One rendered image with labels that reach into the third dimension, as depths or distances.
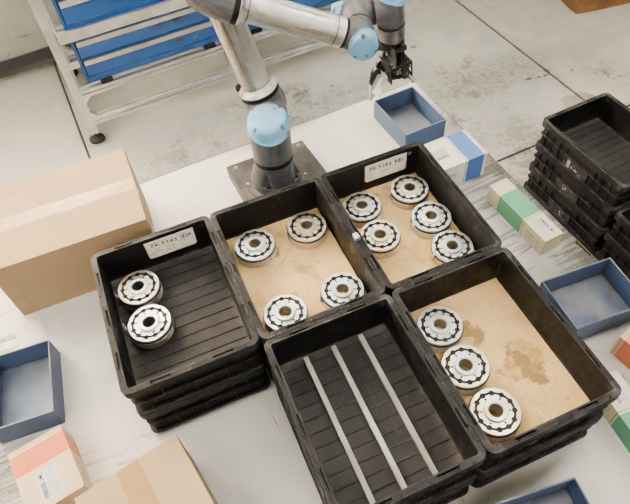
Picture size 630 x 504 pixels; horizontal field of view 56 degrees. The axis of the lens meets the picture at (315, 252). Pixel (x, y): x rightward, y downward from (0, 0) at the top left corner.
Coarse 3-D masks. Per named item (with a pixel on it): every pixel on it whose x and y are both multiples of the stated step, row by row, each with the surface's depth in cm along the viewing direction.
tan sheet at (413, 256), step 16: (368, 192) 162; (384, 192) 162; (384, 208) 158; (400, 224) 155; (400, 240) 151; (416, 240) 151; (400, 256) 148; (416, 256) 148; (400, 272) 145; (416, 272) 145
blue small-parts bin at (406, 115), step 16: (400, 96) 199; (416, 96) 199; (384, 112) 192; (400, 112) 201; (416, 112) 201; (432, 112) 193; (384, 128) 197; (400, 128) 186; (416, 128) 196; (432, 128) 188; (400, 144) 190
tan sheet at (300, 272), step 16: (272, 224) 158; (288, 240) 154; (288, 256) 151; (304, 256) 150; (320, 256) 150; (336, 256) 150; (240, 272) 148; (256, 272) 148; (272, 272) 148; (288, 272) 148; (304, 272) 147; (320, 272) 147; (336, 272) 147; (352, 272) 146; (256, 288) 145; (272, 288) 145; (288, 288) 145; (304, 288) 144; (320, 288) 144; (256, 304) 142; (320, 304) 141
